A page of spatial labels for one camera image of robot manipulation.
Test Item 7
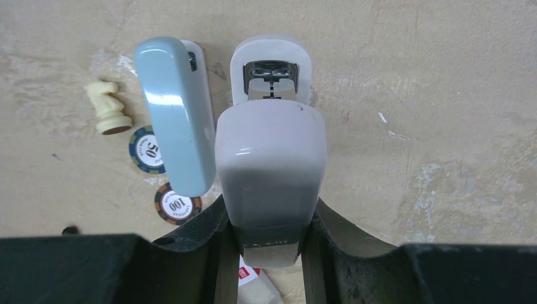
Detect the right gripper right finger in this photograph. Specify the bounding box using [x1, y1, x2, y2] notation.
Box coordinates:
[301, 201, 536, 303]

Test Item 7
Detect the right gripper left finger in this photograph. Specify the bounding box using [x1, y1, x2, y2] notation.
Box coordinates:
[1, 198, 239, 303]

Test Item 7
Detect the red white card box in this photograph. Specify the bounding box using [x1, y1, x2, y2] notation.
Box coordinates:
[237, 256, 284, 304]

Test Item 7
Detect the white stapler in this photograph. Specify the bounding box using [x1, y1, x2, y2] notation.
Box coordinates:
[215, 34, 327, 268]

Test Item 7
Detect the light blue stapler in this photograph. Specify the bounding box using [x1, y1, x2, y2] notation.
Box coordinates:
[134, 37, 216, 197]

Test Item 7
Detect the lower poker chip in row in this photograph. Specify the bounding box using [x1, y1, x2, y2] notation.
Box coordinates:
[154, 182, 203, 225]

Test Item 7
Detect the poker chip in row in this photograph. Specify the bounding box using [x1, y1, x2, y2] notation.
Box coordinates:
[129, 125, 166, 175]
[154, 182, 203, 225]

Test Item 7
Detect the upper poker chip in row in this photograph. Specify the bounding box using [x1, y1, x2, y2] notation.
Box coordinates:
[129, 125, 166, 175]

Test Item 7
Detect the black chess pawn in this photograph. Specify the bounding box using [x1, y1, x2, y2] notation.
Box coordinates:
[61, 225, 80, 236]

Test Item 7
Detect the small cork piece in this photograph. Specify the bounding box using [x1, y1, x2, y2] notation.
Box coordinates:
[85, 80, 133, 135]

